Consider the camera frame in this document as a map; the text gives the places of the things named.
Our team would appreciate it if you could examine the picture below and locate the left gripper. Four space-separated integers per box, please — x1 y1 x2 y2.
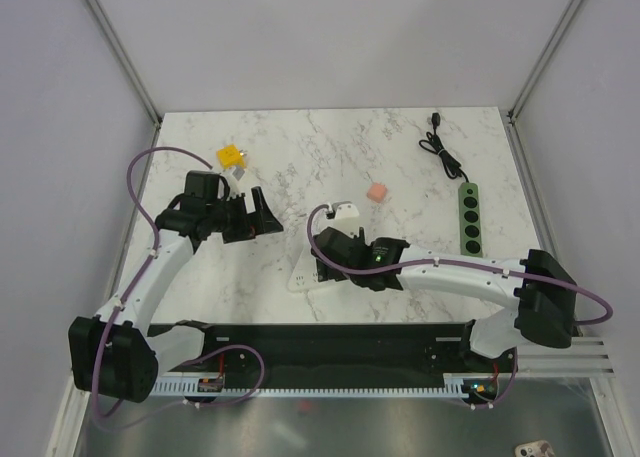
206 187 282 244

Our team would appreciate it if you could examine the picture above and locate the black power cord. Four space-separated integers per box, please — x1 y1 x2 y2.
418 112 469 182

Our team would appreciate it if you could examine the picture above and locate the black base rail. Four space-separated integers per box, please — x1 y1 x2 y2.
179 323 514 388

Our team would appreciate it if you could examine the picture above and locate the green power strip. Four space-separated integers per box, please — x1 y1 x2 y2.
458 182 484 257

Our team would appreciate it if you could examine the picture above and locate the pink plug adapter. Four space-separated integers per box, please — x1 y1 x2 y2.
366 183 388 203

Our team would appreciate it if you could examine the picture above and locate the white triangular power strip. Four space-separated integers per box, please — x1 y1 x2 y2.
287 247 346 293

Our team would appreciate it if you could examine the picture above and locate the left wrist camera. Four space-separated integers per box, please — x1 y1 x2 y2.
220 165 246 193

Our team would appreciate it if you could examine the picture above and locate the yellow cube socket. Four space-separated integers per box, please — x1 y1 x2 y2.
216 144 247 169

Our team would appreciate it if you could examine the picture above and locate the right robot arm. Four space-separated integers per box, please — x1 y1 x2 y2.
310 227 576 371

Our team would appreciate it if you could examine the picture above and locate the white cable duct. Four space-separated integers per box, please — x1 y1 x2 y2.
150 372 499 399

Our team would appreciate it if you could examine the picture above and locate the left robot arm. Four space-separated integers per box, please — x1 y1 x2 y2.
68 171 283 403

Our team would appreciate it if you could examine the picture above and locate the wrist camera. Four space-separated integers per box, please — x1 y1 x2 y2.
325 201 360 220
220 165 246 193

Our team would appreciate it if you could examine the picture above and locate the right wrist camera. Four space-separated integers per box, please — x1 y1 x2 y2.
325 201 360 220

